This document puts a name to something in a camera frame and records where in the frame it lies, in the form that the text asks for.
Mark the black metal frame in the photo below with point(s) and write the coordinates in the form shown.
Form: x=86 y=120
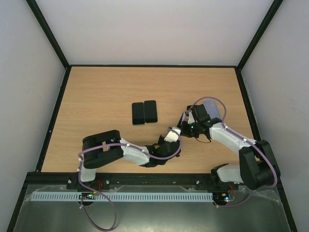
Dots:
x=52 y=40

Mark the lilac phone case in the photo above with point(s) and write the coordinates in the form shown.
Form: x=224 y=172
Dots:
x=212 y=109

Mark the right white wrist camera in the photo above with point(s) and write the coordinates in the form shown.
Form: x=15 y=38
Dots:
x=191 y=119

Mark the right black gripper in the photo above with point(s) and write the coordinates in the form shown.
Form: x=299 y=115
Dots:
x=199 y=114

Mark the black bare phone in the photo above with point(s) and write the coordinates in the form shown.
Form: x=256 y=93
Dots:
x=138 y=117

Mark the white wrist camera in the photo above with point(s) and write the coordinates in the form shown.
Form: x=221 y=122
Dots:
x=191 y=119
x=172 y=135

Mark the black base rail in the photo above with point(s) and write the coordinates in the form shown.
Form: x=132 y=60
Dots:
x=206 y=182

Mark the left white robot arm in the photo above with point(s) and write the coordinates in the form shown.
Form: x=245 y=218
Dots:
x=104 y=148

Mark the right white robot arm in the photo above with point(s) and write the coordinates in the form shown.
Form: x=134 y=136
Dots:
x=257 y=164

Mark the grey slotted cable duct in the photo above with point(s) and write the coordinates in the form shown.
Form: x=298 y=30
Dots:
x=121 y=197

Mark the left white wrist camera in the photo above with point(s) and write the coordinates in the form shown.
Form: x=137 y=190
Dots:
x=172 y=135

